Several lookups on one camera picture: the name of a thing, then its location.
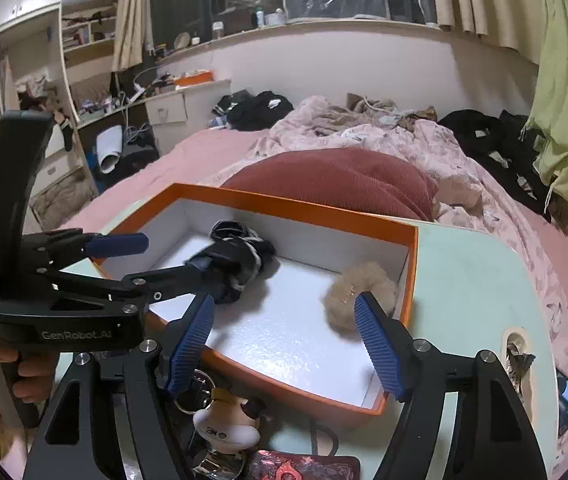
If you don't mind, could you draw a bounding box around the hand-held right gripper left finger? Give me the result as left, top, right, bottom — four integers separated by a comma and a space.
24, 294, 217, 480

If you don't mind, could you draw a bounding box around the black and white clothes pile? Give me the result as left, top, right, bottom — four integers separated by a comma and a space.
211, 90, 295, 132

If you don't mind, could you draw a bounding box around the person's left hand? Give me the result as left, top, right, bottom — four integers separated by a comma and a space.
0, 332, 57, 405

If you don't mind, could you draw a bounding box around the orange cardboard box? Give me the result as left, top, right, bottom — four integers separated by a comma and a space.
89, 182, 420, 418

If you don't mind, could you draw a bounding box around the dark hair clip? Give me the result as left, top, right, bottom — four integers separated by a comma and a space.
506, 340, 536, 391

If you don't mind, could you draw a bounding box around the white-capped doll figure keychain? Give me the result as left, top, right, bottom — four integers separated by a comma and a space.
174, 370, 267, 453

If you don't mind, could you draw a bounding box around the white drawer cabinet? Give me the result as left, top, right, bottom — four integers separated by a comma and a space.
144, 79, 232, 126

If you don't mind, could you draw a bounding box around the beige knit garment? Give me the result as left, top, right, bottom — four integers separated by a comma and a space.
346, 92, 437, 123

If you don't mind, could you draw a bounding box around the white curved object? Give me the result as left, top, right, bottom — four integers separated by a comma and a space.
95, 126, 125, 173

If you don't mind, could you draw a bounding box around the black cloth bundle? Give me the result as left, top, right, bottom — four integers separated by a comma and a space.
184, 220, 280, 306

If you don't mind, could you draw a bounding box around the beige fluffy scrunchie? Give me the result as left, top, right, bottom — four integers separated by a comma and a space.
321, 261, 400, 333

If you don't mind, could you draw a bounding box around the dark red snack packet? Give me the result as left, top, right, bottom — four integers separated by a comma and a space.
249, 450, 362, 480

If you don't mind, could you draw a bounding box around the mint green desktop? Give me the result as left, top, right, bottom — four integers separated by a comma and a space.
54, 220, 560, 480

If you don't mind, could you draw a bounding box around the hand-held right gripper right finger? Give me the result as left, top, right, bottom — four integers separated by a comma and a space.
354, 291, 550, 480

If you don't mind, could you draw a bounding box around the dark red pillow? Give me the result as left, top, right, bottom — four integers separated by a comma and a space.
221, 147, 440, 223

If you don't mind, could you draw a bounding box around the beige curtain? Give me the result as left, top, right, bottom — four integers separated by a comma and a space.
424, 0, 545, 66
112, 0, 152, 72

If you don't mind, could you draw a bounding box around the black cable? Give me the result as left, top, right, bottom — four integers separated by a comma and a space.
309, 417, 340, 456

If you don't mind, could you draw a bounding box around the pink bed sheet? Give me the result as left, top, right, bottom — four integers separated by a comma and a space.
61, 127, 568, 441

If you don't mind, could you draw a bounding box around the red knotted cord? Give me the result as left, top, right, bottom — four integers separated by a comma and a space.
271, 462, 307, 480

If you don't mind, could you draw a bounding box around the small orange box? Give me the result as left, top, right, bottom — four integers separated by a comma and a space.
173, 71, 214, 88

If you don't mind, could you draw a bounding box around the black jacket pile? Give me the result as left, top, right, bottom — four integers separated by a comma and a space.
436, 109, 557, 221

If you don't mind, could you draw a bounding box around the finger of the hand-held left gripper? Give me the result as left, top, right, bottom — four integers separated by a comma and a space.
54, 232, 150, 267
126, 254, 227, 306

